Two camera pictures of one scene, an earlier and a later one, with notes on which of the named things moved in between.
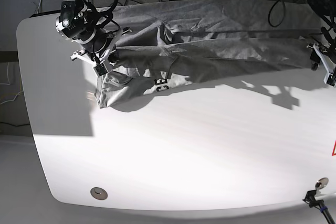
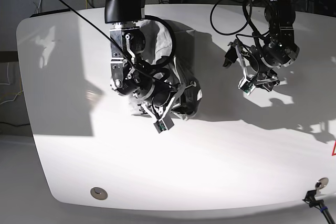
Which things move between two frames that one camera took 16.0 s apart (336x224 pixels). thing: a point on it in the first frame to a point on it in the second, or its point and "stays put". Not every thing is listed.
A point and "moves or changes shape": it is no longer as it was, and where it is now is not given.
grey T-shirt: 164,42 moves or changes shape
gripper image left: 102,50 to 163,104
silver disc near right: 322,183 stays put
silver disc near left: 98,193 stays put
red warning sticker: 333,153 stays put
